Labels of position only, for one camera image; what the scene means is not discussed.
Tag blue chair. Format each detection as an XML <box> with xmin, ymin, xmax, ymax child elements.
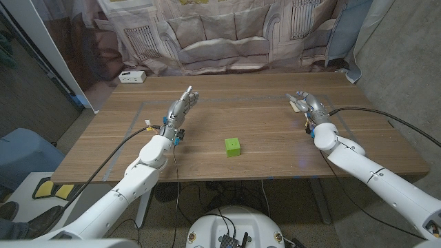
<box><xmin>0</xmin><ymin>127</ymin><xmax>66</xmax><ymax>197</ymax></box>

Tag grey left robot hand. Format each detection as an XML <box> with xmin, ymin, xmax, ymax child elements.
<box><xmin>158</xmin><ymin>85</ymin><xmax>200</xmax><ymax>141</ymax></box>

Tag printed sofa room backdrop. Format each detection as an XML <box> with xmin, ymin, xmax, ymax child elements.
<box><xmin>30</xmin><ymin>0</ymin><xmax>375</xmax><ymax>113</ymax></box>

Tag blue jeans leg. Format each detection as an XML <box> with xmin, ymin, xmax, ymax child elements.
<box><xmin>0</xmin><ymin>220</ymin><xmax>30</xmax><ymax>240</ymax></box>

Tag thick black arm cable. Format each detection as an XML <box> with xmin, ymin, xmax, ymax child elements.
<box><xmin>327</xmin><ymin>107</ymin><xmax>441</xmax><ymax>148</ymax></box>
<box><xmin>34</xmin><ymin>124</ymin><xmax>162</xmax><ymax>238</ymax></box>

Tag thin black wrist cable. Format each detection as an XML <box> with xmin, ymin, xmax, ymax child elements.
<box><xmin>172</xmin><ymin>144</ymin><xmax>181</xmax><ymax>248</ymax></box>
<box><xmin>318</xmin><ymin>149</ymin><xmax>430</xmax><ymax>241</ymax></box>

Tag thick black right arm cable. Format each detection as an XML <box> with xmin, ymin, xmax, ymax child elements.
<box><xmin>327</xmin><ymin>107</ymin><xmax>441</xmax><ymax>148</ymax></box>

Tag white robot torso base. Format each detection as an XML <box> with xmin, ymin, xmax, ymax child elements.
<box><xmin>185</xmin><ymin>205</ymin><xmax>286</xmax><ymax>248</ymax></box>

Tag grey hanging cloth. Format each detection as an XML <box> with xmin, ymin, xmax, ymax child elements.
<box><xmin>345</xmin><ymin>0</ymin><xmax>397</xmax><ymax>85</ymax></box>

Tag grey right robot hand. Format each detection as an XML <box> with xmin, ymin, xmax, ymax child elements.
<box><xmin>285</xmin><ymin>91</ymin><xmax>332</xmax><ymax>127</ymax></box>

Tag white mat with yellow footprints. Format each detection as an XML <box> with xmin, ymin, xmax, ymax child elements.
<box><xmin>5</xmin><ymin>172</ymin><xmax>87</xmax><ymax>223</ymax></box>

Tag black floor cable bundle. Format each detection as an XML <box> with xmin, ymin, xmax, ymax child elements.
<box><xmin>179</xmin><ymin>180</ymin><xmax>273</xmax><ymax>228</ymax></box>

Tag black shoe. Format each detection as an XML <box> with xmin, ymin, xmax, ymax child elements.
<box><xmin>0</xmin><ymin>201</ymin><xmax>20</xmax><ymax>221</ymax></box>
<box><xmin>27</xmin><ymin>205</ymin><xmax>65</xmax><ymax>238</ymax></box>

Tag white partition post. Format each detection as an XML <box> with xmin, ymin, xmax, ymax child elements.
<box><xmin>0</xmin><ymin>0</ymin><xmax>99</xmax><ymax>114</ymax></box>

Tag thin black left wrist cable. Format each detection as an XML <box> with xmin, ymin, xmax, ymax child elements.
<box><xmin>172</xmin><ymin>144</ymin><xmax>181</xmax><ymax>248</ymax></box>

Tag white power strip box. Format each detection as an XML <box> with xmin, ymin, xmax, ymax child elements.
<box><xmin>118</xmin><ymin>70</ymin><xmax>147</xmax><ymax>84</ymax></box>

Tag green cube block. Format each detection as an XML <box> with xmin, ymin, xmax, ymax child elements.
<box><xmin>224</xmin><ymin>137</ymin><xmax>242</xmax><ymax>158</ymax></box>

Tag white table leg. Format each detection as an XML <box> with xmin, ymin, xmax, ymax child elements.
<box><xmin>134</xmin><ymin>182</ymin><xmax>154</xmax><ymax>229</ymax></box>

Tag black round floor device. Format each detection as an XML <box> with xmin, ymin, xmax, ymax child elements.
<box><xmin>154</xmin><ymin>181</ymin><xmax>182</xmax><ymax>204</ymax></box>

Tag grey table leg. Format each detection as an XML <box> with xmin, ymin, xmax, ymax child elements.
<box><xmin>308</xmin><ymin>178</ymin><xmax>332</xmax><ymax>225</ymax></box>

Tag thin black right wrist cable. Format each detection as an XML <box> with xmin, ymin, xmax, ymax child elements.
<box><xmin>318</xmin><ymin>149</ymin><xmax>430</xmax><ymax>241</ymax></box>

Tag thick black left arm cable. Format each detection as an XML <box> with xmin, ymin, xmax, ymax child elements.
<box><xmin>34</xmin><ymin>124</ymin><xmax>162</xmax><ymax>238</ymax></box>

